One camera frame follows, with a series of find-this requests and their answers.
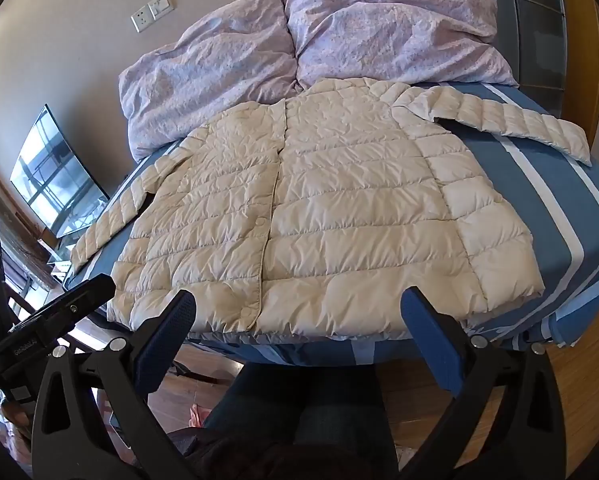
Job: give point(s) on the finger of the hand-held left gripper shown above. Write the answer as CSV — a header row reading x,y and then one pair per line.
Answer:
x,y
79,300

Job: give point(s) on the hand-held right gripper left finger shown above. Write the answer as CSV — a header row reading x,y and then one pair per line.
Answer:
x,y
172,332

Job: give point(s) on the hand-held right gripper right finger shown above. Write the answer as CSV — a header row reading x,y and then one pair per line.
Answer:
x,y
429,340

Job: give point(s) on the cream puffer jacket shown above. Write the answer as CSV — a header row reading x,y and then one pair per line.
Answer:
x,y
329,210

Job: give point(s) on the person's left hand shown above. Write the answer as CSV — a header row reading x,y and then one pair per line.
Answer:
x,y
15,414

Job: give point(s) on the pink item on floor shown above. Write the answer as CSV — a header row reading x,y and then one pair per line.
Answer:
x,y
200,415

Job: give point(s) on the flat screen television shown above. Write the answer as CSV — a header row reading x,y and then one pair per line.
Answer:
x,y
59,175

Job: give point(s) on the person's legs in dark jeans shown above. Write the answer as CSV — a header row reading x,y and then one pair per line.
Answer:
x,y
304,420

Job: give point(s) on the bed with blue striped sheet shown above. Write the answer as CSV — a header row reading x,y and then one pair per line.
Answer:
x,y
529,185

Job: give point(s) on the pink crumpled duvet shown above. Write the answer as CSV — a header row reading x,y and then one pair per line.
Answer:
x,y
214,70

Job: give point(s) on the lilac floral pillow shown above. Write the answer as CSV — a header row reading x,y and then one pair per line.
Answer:
x,y
389,30

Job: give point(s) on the frosted glass door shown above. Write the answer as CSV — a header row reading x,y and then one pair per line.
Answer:
x,y
524,20

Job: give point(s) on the white wall socket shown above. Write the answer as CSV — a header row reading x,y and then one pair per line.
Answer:
x,y
142,18

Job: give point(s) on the white light switch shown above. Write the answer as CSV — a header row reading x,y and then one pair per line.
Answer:
x,y
160,4

